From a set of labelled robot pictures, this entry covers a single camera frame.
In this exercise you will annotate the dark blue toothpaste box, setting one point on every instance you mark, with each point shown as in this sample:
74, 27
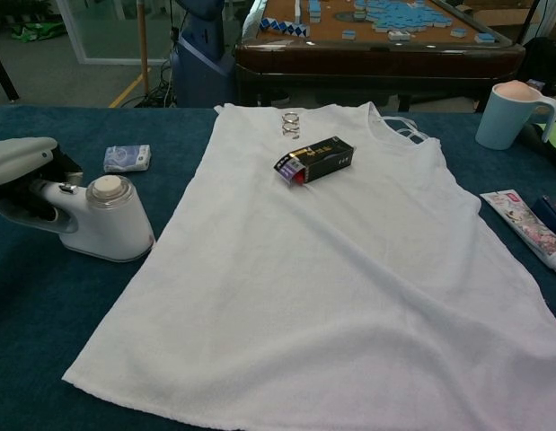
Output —
551, 211

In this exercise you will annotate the light blue mug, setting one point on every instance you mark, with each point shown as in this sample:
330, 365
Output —
497, 121

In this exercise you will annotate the black bag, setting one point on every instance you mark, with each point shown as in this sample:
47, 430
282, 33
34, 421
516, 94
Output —
547, 58

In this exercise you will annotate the blue machine base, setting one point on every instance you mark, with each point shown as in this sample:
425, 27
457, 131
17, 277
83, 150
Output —
201, 67

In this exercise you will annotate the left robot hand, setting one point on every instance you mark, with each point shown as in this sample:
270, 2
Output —
17, 157

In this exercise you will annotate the green bag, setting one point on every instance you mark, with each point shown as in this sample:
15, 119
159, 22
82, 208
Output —
35, 32

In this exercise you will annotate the brown mahjong table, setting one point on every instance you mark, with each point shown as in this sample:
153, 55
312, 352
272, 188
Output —
372, 67

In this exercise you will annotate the black table leg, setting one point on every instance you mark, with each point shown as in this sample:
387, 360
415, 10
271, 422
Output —
3, 67

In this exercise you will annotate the wooden pole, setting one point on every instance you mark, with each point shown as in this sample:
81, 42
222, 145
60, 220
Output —
143, 45

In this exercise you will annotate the white handheld device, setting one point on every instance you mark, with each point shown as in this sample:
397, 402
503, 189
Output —
111, 224

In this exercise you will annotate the brown cardboard box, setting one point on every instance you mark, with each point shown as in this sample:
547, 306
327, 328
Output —
497, 24

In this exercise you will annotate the floral toothpaste tube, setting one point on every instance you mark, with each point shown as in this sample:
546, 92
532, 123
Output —
524, 220

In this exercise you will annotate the blue white snake puzzle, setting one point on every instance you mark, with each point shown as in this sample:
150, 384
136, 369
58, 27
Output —
282, 27

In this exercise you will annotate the white sleeveless shirt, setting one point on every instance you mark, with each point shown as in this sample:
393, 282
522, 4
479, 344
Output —
304, 292

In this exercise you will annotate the blue mahjong tile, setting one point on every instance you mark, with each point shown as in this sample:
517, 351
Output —
486, 38
349, 35
460, 32

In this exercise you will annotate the white faced mahjong tile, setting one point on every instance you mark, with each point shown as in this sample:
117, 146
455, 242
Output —
399, 37

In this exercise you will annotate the blue tissue packet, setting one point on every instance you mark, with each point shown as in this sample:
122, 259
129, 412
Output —
125, 158

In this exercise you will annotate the black cardboard box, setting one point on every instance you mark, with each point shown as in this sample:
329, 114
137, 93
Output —
318, 157

